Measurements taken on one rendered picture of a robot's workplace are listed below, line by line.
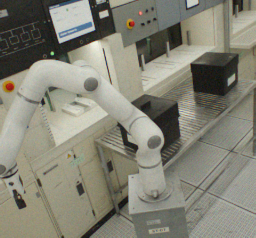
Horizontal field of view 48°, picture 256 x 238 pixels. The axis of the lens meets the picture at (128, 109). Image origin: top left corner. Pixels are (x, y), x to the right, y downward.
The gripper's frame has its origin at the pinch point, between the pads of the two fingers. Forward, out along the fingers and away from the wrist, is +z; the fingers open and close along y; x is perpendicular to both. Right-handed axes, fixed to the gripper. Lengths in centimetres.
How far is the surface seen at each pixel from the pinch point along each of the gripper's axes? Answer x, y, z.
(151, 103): -82, 43, 0
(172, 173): -73, 6, 25
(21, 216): 14, 42, 43
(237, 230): -117, 9, 101
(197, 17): -193, 161, -16
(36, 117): -14, 55, -10
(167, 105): -88, 34, 0
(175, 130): -91, 32, 17
